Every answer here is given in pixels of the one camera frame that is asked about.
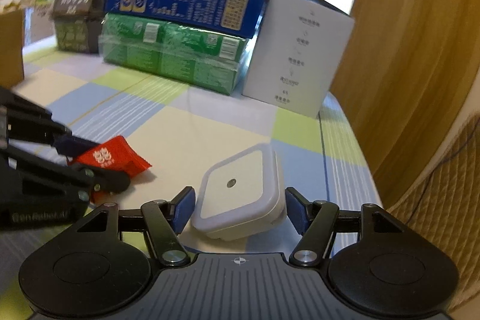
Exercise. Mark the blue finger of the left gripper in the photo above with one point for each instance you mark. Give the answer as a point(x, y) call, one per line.
point(73, 146)

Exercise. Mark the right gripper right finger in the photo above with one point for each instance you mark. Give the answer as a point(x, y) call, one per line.
point(315, 222)

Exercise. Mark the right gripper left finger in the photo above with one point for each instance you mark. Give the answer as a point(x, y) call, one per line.
point(164, 222)

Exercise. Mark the red snack packet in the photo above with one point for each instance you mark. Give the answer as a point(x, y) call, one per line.
point(116, 163)

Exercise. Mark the white square night light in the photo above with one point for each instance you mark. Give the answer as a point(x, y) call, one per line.
point(241, 196)

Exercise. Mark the checkered tablecloth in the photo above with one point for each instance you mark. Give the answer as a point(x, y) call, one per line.
point(182, 131)

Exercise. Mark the brown quilted chair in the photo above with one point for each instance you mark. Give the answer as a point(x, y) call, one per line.
point(444, 207)

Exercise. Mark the brown cardboard box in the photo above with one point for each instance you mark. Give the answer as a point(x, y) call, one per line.
point(11, 45)

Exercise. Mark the black Honglu food container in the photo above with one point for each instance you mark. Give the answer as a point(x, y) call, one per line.
point(78, 24)

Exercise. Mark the green shrink-wrapped box pack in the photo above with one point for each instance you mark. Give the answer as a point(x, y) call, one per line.
point(209, 60)

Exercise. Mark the white tall box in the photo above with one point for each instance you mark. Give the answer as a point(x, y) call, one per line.
point(298, 49)

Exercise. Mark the brown curtain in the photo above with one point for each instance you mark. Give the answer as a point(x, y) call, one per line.
point(405, 74)

